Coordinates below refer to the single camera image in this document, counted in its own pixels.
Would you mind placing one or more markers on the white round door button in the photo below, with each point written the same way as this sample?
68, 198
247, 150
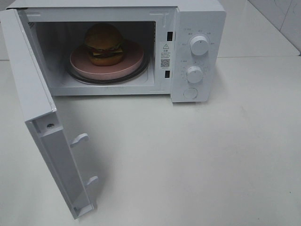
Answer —
190, 93

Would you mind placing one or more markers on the burger with lettuce and cheese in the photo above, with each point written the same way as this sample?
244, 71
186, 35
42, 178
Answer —
103, 43

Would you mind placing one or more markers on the pink round plate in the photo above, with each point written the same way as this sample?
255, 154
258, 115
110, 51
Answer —
130, 62

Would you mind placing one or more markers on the white microwave door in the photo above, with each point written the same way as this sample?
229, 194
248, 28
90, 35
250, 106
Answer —
40, 112

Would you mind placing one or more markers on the glass microwave turntable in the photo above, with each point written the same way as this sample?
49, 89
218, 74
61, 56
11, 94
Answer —
141, 69

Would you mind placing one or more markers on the lower white round knob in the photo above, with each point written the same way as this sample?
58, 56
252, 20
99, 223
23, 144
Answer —
194, 74

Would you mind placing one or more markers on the white round knob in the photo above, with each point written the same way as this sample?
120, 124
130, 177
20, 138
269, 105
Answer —
194, 74
199, 45

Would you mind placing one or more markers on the upper white round knob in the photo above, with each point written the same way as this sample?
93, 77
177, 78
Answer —
199, 45

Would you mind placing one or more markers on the white microwave oven body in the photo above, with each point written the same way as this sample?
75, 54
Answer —
163, 28

